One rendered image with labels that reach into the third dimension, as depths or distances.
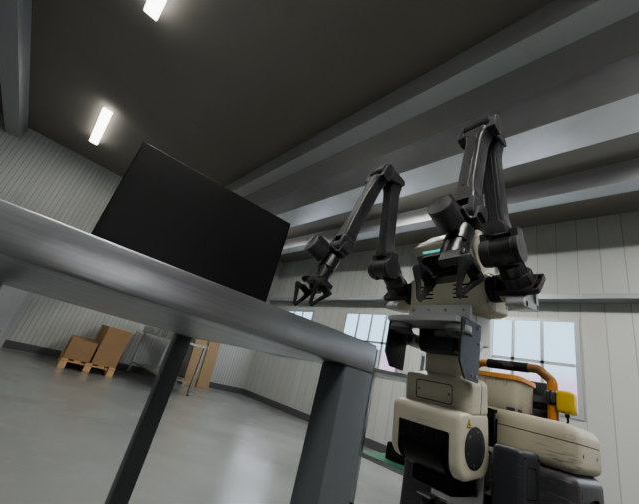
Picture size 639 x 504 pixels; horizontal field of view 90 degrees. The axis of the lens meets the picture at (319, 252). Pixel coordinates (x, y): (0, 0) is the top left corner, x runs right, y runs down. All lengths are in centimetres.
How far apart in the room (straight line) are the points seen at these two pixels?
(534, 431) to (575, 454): 10
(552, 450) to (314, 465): 95
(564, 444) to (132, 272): 116
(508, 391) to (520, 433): 14
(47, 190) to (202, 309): 736
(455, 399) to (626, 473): 374
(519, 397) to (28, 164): 759
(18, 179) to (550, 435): 760
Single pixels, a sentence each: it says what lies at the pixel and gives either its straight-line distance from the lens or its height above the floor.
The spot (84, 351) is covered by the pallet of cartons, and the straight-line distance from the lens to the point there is 622.
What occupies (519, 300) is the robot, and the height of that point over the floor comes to 108.
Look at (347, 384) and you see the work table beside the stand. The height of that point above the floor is 75.
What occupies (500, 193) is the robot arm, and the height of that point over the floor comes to 136.
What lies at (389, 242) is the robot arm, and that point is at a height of 130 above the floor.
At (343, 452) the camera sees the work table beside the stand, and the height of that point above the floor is 69.
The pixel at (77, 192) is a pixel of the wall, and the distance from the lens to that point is 763.
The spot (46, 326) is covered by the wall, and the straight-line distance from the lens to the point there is 735.
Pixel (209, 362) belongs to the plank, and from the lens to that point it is 786.
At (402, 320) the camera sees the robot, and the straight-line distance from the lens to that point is 108.
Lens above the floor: 75
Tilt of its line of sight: 21 degrees up
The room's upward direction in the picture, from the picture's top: 15 degrees clockwise
